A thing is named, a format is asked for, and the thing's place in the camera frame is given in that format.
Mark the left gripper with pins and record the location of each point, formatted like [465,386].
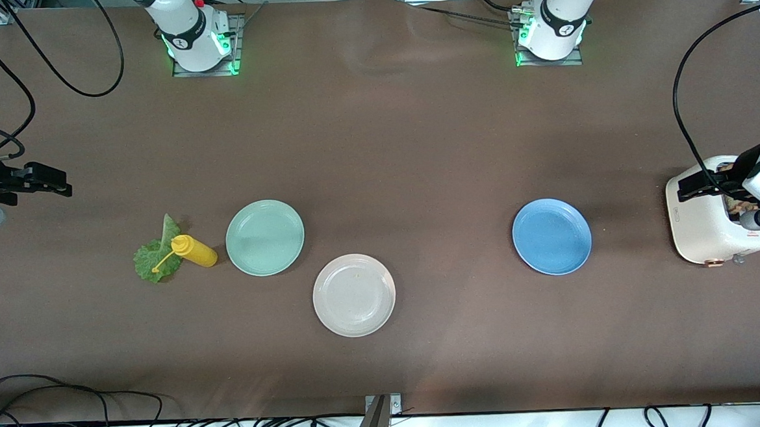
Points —
[733,167]

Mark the green lettuce leaf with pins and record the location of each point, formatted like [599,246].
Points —
[151,261]

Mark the yellow squeeze bottle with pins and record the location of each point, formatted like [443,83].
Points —
[196,251]

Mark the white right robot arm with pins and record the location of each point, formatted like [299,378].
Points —
[192,38]

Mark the blue plate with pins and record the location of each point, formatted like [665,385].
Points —
[551,236]

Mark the green plate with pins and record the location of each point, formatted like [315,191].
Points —
[265,238]

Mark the beige plate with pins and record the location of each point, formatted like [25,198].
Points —
[354,295]

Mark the cream white toaster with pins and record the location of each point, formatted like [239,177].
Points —
[699,229]

